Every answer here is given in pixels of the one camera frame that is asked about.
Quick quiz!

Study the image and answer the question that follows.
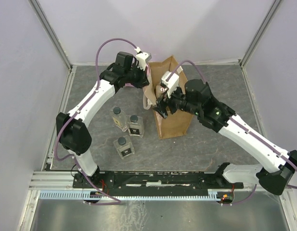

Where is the light blue cable duct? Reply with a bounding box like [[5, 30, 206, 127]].
[[39, 189, 233, 200]]

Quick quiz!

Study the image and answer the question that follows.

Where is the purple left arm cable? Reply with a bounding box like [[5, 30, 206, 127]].
[[53, 38, 139, 206]]

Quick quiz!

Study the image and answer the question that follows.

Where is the aluminium frame post left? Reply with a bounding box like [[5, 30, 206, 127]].
[[28, 0, 73, 70]]

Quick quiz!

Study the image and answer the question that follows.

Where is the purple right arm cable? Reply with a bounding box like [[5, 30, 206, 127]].
[[169, 60, 297, 205]]

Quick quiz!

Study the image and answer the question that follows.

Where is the square glass bottle yellow label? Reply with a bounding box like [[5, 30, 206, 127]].
[[110, 106, 128, 132]]

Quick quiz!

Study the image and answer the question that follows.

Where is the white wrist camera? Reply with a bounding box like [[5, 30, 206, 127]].
[[135, 47, 152, 70], [160, 71, 179, 98]]

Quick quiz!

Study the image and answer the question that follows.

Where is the aluminium frame post right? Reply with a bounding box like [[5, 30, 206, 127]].
[[239, 0, 283, 69]]

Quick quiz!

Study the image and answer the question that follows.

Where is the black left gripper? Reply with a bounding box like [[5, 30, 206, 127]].
[[124, 63, 150, 89]]

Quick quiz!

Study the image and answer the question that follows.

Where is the square glass bottle black label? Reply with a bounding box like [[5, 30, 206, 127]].
[[127, 115, 144, 137]]

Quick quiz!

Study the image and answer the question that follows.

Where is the beige canvas tote bag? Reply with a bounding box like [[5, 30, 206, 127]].
[[143, 56, 193, 139]]

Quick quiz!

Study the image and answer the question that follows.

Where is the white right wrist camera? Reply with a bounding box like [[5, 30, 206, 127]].
[[160, 71, 179, 98]]

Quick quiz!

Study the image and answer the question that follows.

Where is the round bottle white cap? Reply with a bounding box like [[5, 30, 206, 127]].
[[155, 84, 165, 99]]

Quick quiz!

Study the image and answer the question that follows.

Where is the aluminium frame post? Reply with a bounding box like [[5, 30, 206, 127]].
[[28, 0, 73, 70], [239, 0, 283, 69]]

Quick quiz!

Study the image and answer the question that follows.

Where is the square glass bottle front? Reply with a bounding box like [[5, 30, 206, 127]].
[[113, 136, 135, 159]]

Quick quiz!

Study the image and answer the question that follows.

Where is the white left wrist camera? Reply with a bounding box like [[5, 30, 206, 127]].
[[135, 47, 152, 70]]

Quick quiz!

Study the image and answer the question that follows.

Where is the aluminium frame rail front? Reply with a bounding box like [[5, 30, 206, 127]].
[[27, 170, 293, 192]]

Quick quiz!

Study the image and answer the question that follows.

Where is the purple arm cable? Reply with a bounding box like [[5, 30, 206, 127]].
[[53, 38, 139, 206], [169, 60, 297, 205]]

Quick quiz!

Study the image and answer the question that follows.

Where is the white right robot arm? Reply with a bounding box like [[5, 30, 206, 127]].
[[154, 79, 297, 195]]

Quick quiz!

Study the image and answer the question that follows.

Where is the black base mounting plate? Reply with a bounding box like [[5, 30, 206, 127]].
[[72, 169, 244, 195]]

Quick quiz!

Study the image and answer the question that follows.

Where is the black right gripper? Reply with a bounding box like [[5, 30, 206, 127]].
[[152, 83, 201, 119]]

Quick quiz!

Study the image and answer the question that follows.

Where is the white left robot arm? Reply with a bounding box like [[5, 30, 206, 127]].
[[53, 51, 151, 188]]

